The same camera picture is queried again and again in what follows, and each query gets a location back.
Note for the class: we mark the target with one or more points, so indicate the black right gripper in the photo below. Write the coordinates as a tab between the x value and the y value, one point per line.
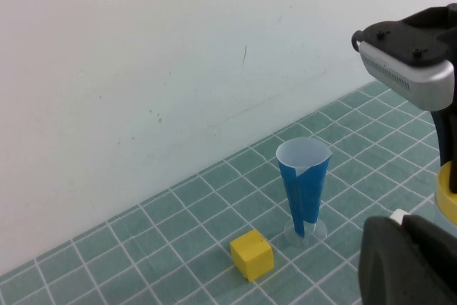
448	140

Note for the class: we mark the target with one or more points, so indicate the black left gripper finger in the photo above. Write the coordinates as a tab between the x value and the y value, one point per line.
410	269

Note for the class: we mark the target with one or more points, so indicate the yellow plastic cup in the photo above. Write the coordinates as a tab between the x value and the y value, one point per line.
442	201

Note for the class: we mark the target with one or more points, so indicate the white foam cube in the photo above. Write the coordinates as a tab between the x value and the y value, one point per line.
397	215

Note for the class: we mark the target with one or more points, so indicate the clear plastic cone stand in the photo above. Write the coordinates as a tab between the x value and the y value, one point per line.
318	234

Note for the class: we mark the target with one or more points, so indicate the blue paper cone cup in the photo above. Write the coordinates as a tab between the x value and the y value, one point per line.
303	190

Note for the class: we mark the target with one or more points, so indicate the yellow foam cube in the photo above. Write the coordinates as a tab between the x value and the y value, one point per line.
251	255

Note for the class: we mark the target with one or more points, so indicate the green checkered tablecloth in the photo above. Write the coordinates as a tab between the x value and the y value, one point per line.
178	230

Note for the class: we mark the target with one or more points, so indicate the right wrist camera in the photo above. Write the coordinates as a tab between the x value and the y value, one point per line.
410	76

